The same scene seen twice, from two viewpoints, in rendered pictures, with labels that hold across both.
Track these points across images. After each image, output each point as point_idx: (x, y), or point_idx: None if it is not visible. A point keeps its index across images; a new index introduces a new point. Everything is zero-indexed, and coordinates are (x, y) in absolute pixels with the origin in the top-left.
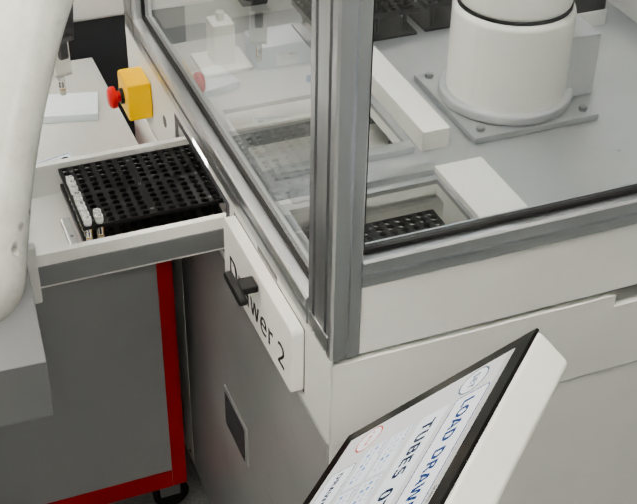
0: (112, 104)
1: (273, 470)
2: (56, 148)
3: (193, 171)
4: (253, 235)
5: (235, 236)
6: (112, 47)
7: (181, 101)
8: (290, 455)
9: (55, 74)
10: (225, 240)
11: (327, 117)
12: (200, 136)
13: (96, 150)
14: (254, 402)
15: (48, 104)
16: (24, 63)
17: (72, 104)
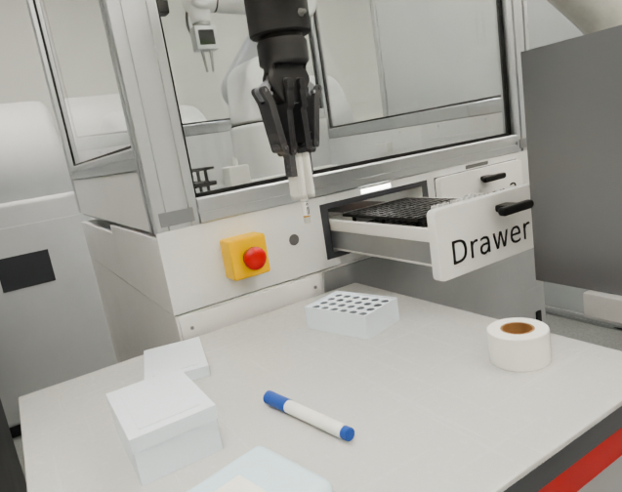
0: (266, 258)
1: (494, 315)
2: (267, 346)
3: (380, 205)
4: (462, 162)
5: (456, 175)
6: None
7: (340, 173)
8: (510, 269)
9: (313, 191)
10: (444, 195)
11: (521, 12)
12: (380, 169)
13: (266, 329)
14: (469, 300)
15: (174, 364)
16: None
17: (176, 352)
